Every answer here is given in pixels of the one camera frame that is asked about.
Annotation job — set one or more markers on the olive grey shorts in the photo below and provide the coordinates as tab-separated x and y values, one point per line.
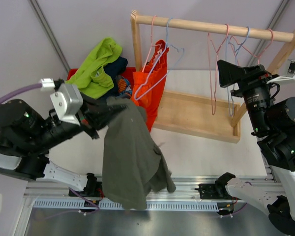
133	164

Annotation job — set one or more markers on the aluminium mounting rail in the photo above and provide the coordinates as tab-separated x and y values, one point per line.
185	188

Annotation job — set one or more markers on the navy blue shorts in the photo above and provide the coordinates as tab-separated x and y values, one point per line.
113	69

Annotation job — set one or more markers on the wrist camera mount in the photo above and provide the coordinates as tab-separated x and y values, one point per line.
66	99
288	76

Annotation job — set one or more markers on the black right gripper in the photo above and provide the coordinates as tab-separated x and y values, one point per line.
249	77

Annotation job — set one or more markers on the lime green shorts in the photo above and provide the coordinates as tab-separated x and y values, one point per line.
105	52

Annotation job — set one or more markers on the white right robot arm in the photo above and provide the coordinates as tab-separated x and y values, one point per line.
274	125

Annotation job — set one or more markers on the patterned blue orange shorts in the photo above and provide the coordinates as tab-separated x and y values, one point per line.
124	87

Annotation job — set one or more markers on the pink hanger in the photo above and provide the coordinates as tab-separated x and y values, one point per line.
151	43
216	73
256	54

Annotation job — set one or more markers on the wooden clothes rack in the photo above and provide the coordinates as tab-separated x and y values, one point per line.
199	115

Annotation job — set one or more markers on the grey slotted cable duct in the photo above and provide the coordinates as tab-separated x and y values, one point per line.
105	204

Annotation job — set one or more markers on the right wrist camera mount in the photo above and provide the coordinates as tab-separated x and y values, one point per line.
288	76

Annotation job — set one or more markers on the red plastic bin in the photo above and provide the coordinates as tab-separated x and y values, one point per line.
96	84

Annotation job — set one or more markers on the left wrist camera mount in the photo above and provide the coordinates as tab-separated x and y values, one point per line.
66	99

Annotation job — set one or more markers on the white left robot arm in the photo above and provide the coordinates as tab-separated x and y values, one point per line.
26	135

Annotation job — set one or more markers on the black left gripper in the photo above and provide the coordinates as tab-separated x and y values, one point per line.
92	118

